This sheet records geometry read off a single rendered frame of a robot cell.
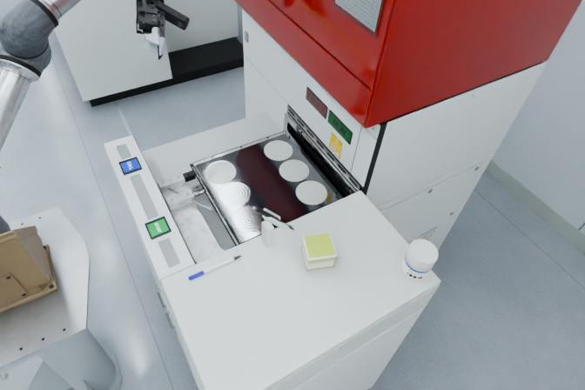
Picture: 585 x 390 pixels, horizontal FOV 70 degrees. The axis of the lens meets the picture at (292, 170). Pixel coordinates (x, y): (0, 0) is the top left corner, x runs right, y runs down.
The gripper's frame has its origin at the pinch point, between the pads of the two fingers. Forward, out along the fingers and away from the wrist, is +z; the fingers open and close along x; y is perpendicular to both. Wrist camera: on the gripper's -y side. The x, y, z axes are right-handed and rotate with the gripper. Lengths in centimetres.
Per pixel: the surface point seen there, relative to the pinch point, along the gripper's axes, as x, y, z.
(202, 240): 2, -9, 61
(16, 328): -11, 38, 78
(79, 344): -46, 24, 87
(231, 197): 0, -19, 48
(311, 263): 29, -28, 71
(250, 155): -5.3, -28.7, 31.9
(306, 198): 9, -41, 50
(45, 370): -68, 35, 95
